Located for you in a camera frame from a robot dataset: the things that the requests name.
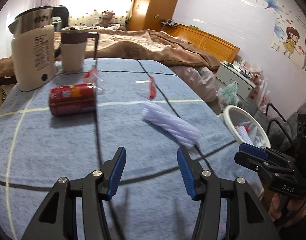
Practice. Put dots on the white trash bin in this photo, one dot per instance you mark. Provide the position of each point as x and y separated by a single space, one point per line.
244 127

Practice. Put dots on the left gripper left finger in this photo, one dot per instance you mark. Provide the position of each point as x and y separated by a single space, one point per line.
108 177

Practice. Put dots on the red snack wrapper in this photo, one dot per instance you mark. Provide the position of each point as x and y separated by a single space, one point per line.
152 88

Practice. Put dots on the teddy bear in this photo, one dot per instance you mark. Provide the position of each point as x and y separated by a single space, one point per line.
106 19

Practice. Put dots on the wooden headboard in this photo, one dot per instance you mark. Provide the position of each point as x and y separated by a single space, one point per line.
218 47

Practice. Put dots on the clear red torn wrapper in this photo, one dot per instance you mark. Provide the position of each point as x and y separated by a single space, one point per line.
92 76

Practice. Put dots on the red drink can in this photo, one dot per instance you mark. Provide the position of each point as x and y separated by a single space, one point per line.
72 99

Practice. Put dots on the white steel electric kettle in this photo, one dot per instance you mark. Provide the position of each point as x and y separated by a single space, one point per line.
33 45

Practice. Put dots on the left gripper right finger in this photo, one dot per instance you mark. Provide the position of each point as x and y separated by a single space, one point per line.
193 174

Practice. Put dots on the white brown lidded mug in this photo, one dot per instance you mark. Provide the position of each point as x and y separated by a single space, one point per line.
73 47

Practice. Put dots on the white nightstand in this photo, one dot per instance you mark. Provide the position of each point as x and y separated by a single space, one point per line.
226 75

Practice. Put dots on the brown blanket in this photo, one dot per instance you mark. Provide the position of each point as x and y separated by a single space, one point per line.
139 45

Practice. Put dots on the pink bed sheet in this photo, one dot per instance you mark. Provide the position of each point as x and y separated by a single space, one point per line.
201 80

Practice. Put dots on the purple ribbed plastic cup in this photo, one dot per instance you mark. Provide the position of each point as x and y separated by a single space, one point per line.
185 133

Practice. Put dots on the right hand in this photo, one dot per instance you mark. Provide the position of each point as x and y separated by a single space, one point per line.
297 207

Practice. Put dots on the wooden wardrobe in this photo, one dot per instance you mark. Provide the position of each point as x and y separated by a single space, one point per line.
149 14

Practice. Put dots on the green printed plastic bag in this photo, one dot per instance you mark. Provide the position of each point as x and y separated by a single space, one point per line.
228 95

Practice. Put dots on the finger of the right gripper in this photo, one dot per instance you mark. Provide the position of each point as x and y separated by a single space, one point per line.
250 152
252 162

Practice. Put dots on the cartoon children wall sticker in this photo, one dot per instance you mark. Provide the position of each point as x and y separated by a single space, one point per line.
291 46

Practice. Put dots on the grey cushioned chair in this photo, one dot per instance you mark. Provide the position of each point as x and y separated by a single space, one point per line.
282 133

